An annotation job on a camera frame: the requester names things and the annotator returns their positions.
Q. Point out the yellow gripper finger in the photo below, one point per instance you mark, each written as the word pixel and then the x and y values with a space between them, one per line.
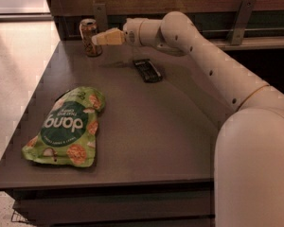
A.
pixel 113 30
pixel 109 37

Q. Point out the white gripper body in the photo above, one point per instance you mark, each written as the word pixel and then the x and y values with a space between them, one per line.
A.
pixel 132 31

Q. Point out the orange soda can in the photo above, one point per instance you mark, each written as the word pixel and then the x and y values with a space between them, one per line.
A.
pixel 89 28

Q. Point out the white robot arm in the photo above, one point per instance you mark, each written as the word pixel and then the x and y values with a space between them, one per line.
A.
pixel 249 152

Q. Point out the black snack bar wrapper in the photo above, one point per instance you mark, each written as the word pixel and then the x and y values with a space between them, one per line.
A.
pixel 147 71

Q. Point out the green dang chips bag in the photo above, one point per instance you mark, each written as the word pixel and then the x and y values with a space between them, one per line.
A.
pixel 68 134

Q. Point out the grey table drawer cabinet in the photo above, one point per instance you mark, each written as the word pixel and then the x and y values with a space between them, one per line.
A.
pixel 144 205

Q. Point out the left metal bracket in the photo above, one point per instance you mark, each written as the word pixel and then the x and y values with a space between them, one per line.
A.
pixel 100 15

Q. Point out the metal bracket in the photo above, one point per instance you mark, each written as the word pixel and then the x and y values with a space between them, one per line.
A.
pixel 100 15
pixel 236 34

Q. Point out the right metal bracket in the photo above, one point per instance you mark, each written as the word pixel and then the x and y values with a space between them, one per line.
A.
pixel 236 34

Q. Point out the wire rack on floor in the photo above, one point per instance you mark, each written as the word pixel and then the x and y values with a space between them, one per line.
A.
pixel 18 218

